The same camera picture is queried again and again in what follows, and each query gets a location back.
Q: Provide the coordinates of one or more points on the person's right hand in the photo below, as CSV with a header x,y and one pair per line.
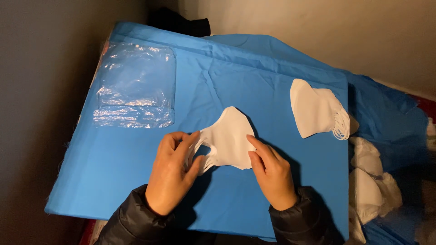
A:
x,y
274,177

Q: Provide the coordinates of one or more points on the person's left hand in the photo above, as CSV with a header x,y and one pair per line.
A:
x,y
170,177

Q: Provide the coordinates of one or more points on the white face masks stack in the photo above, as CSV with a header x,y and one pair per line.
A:
x,y
228,139

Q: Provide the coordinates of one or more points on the pile of white face masks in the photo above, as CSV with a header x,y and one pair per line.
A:
x,y
315,109

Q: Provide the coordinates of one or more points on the blue cloth table cover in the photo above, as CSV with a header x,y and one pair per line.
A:
x,y
204,102

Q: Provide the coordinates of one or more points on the heap of white masks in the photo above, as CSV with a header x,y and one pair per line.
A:
x,y
369,180

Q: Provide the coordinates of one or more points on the stack of clear plastic bags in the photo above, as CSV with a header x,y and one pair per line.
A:
x,y
136,85

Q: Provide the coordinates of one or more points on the blue cloth sheet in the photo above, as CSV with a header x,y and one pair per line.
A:
x,y
385,119

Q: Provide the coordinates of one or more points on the black cloth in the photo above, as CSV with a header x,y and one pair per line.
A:
x,y
180,22

